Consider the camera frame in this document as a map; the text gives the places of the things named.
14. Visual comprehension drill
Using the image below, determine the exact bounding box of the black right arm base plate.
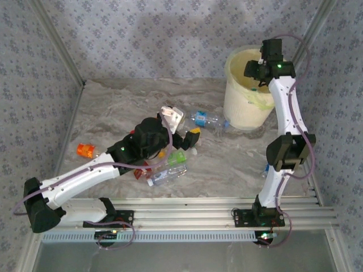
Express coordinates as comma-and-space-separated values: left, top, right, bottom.
231, 208, 285, 228

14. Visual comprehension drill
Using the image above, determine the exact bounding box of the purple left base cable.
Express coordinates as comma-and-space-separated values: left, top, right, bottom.
85, 219, 137, 250

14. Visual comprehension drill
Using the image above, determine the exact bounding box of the aluminium frame post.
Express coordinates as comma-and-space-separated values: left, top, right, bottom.
28, 0, 86, 86
292, 0, 338, 69

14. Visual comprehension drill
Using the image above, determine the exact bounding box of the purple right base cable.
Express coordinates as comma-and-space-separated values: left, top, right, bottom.
258, 208, 293, 249

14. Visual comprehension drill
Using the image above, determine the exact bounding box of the controller circuit board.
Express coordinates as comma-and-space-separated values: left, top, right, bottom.
254, 231, 278, 246
94, 229, 119, 247

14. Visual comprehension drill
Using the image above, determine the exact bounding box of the aluminium table edge rail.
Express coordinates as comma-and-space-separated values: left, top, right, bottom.
53, 82, 87, 176
285, 101, 324, 205

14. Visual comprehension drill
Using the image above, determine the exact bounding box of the red snack packet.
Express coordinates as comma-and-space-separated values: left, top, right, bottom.
133, 160, 153, 180

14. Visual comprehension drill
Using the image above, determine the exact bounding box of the clear bottle blue label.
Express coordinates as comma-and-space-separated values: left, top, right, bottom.
189, 110, 231, 130

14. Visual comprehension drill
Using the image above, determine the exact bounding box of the clear water bottle dark label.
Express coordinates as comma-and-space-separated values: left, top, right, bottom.
146, 164, 188, 187

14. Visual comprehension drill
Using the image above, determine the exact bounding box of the yellow-green bin liner bag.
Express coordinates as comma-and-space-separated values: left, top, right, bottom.
225, 45, 296, 111

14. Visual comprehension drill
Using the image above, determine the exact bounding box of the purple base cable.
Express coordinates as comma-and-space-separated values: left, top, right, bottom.
85, 219, 137, 250
258, 208, 293, 249

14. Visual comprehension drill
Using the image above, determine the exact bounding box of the aluminium front rail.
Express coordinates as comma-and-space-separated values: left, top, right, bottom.
65, 197, 340, 231

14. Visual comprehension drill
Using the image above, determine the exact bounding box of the grey slotted cable duct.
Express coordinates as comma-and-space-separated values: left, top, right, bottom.
41, 231, 263, 244

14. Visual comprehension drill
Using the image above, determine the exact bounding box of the left controller circuit board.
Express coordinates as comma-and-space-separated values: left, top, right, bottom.
94, 229, 119, 247

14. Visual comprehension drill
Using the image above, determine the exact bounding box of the white round waste bin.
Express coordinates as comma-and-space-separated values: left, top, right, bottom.
223, 45, 296, 131

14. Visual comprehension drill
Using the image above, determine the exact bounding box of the right controller circuit board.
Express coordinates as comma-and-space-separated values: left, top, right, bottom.
254, 231, 278, 246

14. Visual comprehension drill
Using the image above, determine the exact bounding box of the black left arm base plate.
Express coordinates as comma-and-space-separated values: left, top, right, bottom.
83, 209, 136, 229

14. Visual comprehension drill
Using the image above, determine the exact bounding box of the clear bottle bright green label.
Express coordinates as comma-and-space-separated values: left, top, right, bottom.
166, 150, 188, 168

